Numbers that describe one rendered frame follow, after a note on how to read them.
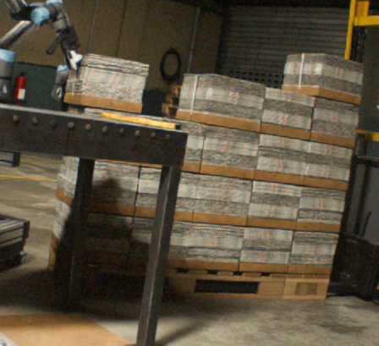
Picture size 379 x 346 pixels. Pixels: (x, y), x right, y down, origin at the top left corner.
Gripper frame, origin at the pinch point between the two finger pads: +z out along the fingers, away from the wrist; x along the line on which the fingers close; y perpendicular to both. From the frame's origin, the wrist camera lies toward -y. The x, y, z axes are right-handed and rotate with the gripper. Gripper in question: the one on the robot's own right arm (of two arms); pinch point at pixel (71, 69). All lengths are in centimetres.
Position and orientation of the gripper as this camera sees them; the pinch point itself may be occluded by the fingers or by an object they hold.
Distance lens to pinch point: 323.3
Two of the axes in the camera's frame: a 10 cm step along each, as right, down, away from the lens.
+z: 3.1, 9.2, 2.4
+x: -3.9, -1.1, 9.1
